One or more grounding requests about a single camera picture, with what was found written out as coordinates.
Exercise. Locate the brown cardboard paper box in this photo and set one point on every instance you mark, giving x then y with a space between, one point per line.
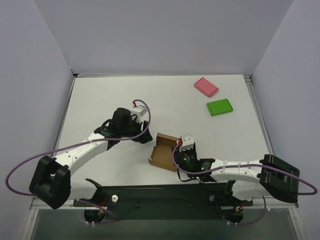
161 155

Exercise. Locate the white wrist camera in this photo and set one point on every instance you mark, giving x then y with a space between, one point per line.
137 112
185 142

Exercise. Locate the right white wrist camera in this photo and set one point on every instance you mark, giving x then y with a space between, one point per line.
185 142

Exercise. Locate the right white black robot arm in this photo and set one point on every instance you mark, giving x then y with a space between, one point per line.
269 176

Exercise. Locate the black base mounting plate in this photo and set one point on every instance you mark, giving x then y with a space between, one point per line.
195 201

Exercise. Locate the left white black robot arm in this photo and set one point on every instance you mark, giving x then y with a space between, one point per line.
52 180

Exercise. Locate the aluminium table frame rail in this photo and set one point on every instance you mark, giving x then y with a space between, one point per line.
176 109

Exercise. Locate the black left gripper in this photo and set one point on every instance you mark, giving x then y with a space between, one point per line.
139 130

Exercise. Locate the green paper box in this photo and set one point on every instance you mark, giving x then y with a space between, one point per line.
219 107

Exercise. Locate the pink paper box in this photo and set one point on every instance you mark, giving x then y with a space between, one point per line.
206 87

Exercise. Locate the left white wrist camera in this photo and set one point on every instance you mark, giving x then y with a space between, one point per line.
137 112

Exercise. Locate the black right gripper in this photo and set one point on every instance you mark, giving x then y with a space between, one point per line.
186 152

